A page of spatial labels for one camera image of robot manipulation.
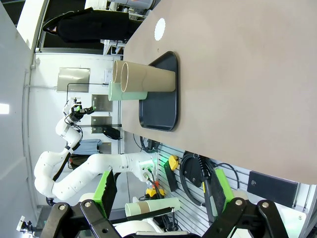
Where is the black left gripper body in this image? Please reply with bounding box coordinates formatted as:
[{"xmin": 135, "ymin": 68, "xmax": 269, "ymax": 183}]
[{"xmin": 70, "ymin": 111, "xmax": 84, "ymax": 124}]

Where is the grey slat wall panel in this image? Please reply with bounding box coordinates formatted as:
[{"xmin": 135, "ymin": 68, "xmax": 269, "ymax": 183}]
[{"xmin": 156, "ymin": 143, "xmax": 251, "ymax": 225}]

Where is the blue-grey cloth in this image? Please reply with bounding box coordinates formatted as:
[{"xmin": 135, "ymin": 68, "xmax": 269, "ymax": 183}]
[{"xmin": 79, "ymin": 138, "xmax": 103, "ymax": 155}]

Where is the thin black rod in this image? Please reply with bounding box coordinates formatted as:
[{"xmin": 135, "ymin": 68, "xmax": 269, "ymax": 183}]
[{"xmin": 108, "ymin": 206, "xmax": 175, "ymax": 224}]

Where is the small metal wall panel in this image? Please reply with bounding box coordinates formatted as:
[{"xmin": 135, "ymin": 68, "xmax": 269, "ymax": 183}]
[
  {"xmin": 91, "ymin": 94, "xmax": 113, "ymax": 112},
  {"xmin": 91, "ymin": 116, "xmax": 112, "ymax": 134}
]

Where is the brown plastic cup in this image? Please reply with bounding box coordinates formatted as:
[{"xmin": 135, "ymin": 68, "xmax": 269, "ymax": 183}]
[
  {"xmin": 120, "ymin": 61, "xmax": 176, "ymax": 93},
  {"xmin": 112, "ymin": 59, "xmax": 149, "ymax": 83},
  {"xmin": 137, "ymin": 200, "xmax": 151, "ymax": 216}
]

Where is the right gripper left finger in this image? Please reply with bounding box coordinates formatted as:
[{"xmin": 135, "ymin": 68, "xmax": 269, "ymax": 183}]
[{"xmin": 41, "ymin": 170, "xmax": 124, "ymax": 238}]

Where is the person in black top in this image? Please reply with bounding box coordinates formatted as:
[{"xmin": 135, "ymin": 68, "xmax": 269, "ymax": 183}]
[{"xmin": 42, "ymin": 6, "xmax": 130, "ymax": 43}]

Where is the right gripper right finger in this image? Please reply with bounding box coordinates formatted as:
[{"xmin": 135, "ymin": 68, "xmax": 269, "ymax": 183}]
[{"xmin": 202, "ymin": 169, "xmax": 289, "ymax": 238}]

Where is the yellow emergency stop pendant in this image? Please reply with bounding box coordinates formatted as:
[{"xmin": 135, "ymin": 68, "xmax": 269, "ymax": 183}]
[{"xmin": 167, "ymin": 155, "xmax": 180, "ymax": 171}]

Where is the thin black metal stand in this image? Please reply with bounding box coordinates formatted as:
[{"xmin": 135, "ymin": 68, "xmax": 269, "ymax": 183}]
[{"xmin": 66, "ymin": 82, "xmax": 122, "ymax": 128}]

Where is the small white camera device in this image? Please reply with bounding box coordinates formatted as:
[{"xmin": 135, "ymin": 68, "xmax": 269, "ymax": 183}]
[{"xmin": 17, "ymin": 215, "xmax": 33, "ymax": 234}]

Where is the black coiled cable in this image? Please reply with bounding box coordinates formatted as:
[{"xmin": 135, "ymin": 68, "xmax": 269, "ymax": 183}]
[{"xmin": 179, "ymin": 150, "xmax": 216, "ymax": 208}]

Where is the black flat box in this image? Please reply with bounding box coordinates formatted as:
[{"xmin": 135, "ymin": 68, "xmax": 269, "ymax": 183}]
[{"xmin": 247, "ymin": 170, "xmax": 300, "ymax": 208}]

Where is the black grey handheld pendant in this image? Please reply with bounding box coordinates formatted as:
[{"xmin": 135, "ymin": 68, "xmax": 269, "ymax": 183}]
[{"xmin": 198, "ymin": 155, "xmax": 220, "ymax": 220}]

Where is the white scalloped paper coaster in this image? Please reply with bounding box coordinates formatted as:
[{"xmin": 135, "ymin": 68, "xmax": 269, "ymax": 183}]
[{"xmin": 154, "ymin": 18, "xmax": 166, "ymax": 41}]

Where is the black rectangular box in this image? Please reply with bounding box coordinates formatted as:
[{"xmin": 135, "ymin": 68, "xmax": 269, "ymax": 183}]
[{"xmin": 163, "ymin": 166, "xmax": 179, "ymax": 192}]

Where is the large metal wall panel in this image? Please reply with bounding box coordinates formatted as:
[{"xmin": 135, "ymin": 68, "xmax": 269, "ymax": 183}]
[{"xmin": 56, "ymin": 66, "xmax": 91, "ymax": 93}]

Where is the black cable bundle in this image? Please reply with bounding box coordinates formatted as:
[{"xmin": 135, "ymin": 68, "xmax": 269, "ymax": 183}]
[{"xmin": 133, "ymin": 133, "xmax": 159, "ymax": 156}]

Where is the black plastic tray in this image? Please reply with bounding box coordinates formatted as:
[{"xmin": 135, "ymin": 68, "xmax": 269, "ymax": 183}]
[{"xmin": 138, "ymin": 51, "xmax": 179, "ymax": 132}]

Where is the pale green plastic cup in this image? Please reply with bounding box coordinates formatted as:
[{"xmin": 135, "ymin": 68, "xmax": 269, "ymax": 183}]
[{"xmin": 146, "ymin": 197, "xmax": 182, "ymax": 215}]

